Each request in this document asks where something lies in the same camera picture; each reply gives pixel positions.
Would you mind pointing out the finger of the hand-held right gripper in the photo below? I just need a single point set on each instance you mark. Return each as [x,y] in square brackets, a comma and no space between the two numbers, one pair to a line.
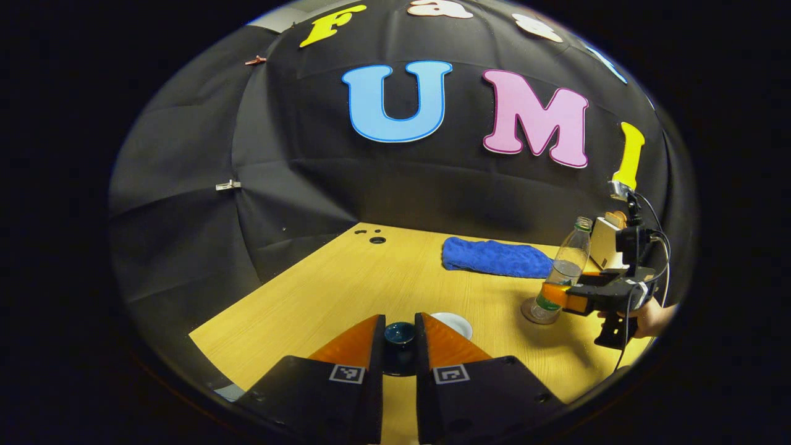
[605,296]
[618,276]

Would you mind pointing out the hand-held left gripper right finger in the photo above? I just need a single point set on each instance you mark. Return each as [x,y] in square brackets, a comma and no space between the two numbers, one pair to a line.
[423,402]

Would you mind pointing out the copper cloth clip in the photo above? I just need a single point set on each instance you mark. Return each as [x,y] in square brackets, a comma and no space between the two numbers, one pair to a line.
[255,60]

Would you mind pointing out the white toaster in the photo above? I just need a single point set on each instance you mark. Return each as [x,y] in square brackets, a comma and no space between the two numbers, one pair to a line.
[602,247]

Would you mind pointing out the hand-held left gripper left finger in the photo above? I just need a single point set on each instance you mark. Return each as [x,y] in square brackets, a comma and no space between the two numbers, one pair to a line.
[377,395]

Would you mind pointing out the round brown coaster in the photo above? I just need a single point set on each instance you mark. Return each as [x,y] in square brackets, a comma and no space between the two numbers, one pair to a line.
[525,311]

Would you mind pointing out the toast slice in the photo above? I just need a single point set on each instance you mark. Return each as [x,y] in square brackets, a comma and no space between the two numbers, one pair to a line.
[615,218]

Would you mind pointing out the silver cloth clip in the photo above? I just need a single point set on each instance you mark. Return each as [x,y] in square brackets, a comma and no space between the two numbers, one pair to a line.
[228,185]

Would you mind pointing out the blue towel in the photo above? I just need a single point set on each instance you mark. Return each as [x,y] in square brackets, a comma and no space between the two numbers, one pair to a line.
[494,256]

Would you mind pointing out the clear plastic water bottle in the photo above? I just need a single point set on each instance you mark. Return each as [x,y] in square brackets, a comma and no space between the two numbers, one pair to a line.
[565,266]

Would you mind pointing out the dark teal teacup lid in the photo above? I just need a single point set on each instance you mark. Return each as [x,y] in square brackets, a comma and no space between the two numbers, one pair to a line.
[400,334]

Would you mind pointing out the teal teacup with white inside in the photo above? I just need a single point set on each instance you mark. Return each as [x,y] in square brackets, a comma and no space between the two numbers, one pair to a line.
[456,322]

